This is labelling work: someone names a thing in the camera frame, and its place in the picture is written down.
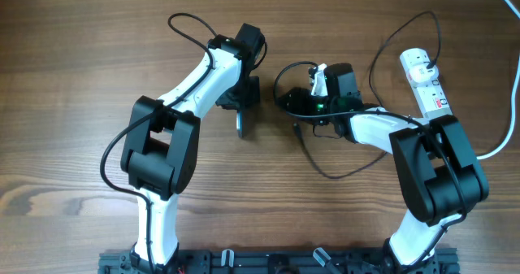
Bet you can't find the teal Samsung Galaxy smartphone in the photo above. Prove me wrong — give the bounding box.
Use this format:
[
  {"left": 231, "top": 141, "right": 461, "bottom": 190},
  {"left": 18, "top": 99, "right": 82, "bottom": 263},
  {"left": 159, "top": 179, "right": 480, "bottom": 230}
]
[{"left": 236, "top": 110, "right": 245, "bottom": 138}]

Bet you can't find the black USB charging cable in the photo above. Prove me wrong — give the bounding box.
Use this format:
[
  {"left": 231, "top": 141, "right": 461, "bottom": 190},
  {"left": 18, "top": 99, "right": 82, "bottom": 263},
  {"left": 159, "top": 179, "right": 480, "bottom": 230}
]
[{"left": 292, "top": 11, "right": 443, "bottom": 180}]

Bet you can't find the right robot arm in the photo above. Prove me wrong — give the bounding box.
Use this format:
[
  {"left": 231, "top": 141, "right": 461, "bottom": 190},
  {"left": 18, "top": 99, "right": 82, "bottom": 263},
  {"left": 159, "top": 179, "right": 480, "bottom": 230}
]
[{"left": 273, "top": 61, "right": 489, "bottom": 273}]

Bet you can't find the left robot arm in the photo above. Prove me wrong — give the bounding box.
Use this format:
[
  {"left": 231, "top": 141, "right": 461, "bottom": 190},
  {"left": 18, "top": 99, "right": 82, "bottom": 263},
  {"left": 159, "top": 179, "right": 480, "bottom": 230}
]
[{"left": 121, "top": 24, "right": 267, "bottom": 273}]

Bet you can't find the white USB charger plug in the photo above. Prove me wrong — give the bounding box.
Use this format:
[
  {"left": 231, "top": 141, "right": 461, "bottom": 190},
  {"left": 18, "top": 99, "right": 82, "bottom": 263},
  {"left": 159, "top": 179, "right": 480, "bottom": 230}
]
[{"left": 406, "top": 63, "right": 439, "bottom": 87}]

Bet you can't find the white power strip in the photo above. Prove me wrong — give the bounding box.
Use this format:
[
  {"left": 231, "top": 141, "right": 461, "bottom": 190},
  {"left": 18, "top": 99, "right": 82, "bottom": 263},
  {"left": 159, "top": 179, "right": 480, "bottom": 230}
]
[{"left": 400, "top": 48, "right": 452, "bottom": 120}]

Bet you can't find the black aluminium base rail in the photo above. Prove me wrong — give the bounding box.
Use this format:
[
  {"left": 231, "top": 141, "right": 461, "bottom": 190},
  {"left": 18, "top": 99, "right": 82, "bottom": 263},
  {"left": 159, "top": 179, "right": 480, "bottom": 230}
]
[{"left": 97, "top": 248, "right": 461, "bottom": 274}]

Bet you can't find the white power strip cord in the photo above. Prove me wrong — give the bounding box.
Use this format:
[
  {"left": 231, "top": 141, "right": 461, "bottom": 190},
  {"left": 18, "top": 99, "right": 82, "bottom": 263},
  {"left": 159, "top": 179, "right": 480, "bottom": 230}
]
[{"left": 474, "top": 52, "right": 520, "bottom": 161}]

